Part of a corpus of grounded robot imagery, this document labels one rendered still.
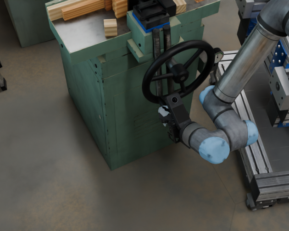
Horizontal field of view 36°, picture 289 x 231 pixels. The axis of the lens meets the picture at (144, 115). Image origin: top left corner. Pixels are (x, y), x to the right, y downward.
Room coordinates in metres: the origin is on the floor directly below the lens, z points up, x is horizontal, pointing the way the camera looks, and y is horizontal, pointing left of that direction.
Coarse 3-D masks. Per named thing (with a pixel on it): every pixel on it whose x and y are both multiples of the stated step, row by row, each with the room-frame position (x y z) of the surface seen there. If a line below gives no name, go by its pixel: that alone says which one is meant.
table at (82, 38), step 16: (192, 0) 1.30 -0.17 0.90; (208, 0) 1.30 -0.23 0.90; (80, 16) 1.19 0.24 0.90; (96, 16) 1.19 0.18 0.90; (112, 16) 1.20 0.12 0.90; (176, 16) 1.21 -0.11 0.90; (192, 16) 1.24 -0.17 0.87; (64, 32) 1.11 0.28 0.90; (80, 32) 1.11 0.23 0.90; (96, 32) 1.12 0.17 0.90; (128, 32) 1.12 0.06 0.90; (64, 48) 1.06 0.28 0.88; (80, 48) 1.04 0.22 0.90; (96, 48) 1.06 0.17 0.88; (112, 48) 1.09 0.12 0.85; (128, 48) 1.10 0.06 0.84
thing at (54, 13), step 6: (72, 0) 1.22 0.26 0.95; (78, 0) 1.22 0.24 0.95; (84, 0) 1.23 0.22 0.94; (48, 6) 1.18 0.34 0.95; (54, 6) 1.18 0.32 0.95; (60, 6) 1.19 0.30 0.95; (66, 6) 1.20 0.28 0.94; (48, 12) 1.17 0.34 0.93; (54, 12) 1.17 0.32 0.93; (60, 12) 1.18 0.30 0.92; (54, 18) 1.17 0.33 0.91
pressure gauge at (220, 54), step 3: (216, 48) 1.26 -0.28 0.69; (219, 48) 1.27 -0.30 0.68; (216, 51) 1.24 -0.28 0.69; (219, 51) 1.24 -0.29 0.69; (216, 54) 1.24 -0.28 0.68; (219, 54) 1.24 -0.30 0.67; (222, 54) 1.25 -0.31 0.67; (216, 57) 1.24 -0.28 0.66; (219, 57) 1.25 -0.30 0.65; (222, 57) 1.25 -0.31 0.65; (216, 60) 1.24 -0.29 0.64; (219, 60) 1.25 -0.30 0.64
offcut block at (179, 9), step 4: (176, 0) 1.25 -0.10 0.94; (180, 0) 1.25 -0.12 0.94; (176, 4) 1.23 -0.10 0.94; (180, 4) 1.23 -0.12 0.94; (184, 4) 1.23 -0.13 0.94; (176, 8) 1.22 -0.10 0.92; (180, 8) 1.23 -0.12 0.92; (184, 8) 1.23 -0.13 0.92; (176, 12) 1.22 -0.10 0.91; (180, 12) 1.23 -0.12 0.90
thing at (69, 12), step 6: (90, 0) 1.23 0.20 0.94; (96, 0) 1.23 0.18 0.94; (102, 0) 1.24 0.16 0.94; (72, 6) 1.20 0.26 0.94; (78, 6) 1.20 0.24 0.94; (84, 6) 1.21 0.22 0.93; (90, 6) 1.22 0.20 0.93; (96, 6) 1.23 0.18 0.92; (102, 6) 1.24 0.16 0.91; (66, 12) 1.17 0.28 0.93; (72, 12) 1.18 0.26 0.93; (78, 12) 1.19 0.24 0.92; (84, 12) 1.21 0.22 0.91; (66, 18) 1.17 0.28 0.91
